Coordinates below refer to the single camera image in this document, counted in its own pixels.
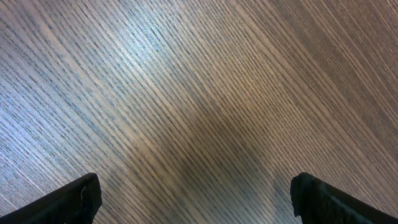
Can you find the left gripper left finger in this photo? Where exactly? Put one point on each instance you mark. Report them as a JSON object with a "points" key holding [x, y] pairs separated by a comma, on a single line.
{"points": [[76, 202]]}

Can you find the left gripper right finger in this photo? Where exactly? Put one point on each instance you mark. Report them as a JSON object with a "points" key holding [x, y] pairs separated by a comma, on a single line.
{"points": [[317, 202]]}

